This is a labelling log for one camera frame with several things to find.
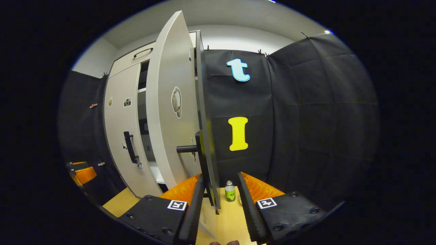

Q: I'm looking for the black backdrop cloth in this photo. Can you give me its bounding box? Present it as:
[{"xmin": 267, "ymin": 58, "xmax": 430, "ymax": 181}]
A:
[{"xmin": 58, "ymin": 32, "xmax": 380, "ymax": 208}]

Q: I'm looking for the white cabinet drawer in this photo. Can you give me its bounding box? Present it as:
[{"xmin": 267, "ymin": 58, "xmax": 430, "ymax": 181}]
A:
[{"xmin": 109, "ymin": 31, "xmax": 198, "ymax": 79}]

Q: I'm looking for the green label bottle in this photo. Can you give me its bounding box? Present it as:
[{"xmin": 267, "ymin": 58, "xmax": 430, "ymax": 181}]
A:
[{"xmin": 225, "ymin": 180, "xmax": 236, "ymax": 202}]

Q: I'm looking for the black drawer handle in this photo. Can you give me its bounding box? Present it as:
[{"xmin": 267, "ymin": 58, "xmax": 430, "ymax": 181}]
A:
[{"xmin": 133, "ymin": 47, "xmax": 154, "ymax": 59}]

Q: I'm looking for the white cabinet door headphone sticker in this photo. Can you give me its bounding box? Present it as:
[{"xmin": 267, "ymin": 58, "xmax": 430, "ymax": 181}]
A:
[{"xmin": 146, "ymin": 10, "xmax": 202, "ymax": 190}]

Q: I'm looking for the black bar door handle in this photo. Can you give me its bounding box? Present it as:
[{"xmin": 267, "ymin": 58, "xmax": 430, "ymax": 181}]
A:
[
  {"xmin": 123, "ymin": 131, "xmax": 140, "ymax": 165},
  {"xmin": 176, "ymin": 130, "xmax": 209, "ymax": 181}
]

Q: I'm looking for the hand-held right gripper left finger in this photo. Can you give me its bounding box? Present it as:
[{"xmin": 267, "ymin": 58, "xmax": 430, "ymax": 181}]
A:
[{"xmin": 117, "ymin": 173, "xmax": 205, "ymax": 245}]

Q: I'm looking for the double-door shoe cabinet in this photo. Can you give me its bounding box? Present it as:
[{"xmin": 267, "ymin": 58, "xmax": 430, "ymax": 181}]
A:
[{"xmin": 102, "ymin": 30, "xmax": 222, "ymax": 215}]

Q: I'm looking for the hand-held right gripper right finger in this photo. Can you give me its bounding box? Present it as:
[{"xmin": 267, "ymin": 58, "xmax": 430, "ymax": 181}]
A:
[{"xmin": 237, "ymin": 171, "xmax": 346, "ymax": 245}]

